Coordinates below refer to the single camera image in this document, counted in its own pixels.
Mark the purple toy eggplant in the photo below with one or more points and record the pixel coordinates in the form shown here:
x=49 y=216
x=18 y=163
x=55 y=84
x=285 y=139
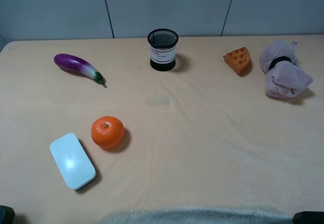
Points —
x=78 y=65

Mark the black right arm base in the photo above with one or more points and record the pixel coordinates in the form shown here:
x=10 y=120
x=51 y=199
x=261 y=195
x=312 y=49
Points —
x=309 y=217

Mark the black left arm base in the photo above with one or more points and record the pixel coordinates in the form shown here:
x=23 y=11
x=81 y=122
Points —
x=7 y=215

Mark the black mesh pen cup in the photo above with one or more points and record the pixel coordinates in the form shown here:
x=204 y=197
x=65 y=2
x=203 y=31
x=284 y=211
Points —
x=163 y=44

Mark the orange toy tangerine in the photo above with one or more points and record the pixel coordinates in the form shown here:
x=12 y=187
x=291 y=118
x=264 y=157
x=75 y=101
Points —
x=107 y=132

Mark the orange toy waffle slice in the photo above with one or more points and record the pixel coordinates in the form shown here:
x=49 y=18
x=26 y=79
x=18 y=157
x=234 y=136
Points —
x=238 y=60

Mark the white rectangular box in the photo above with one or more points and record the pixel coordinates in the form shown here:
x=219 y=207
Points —
x=72 y=161

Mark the pink rolled towel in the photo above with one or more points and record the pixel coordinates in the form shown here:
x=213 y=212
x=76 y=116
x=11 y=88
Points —
x=284 y=77

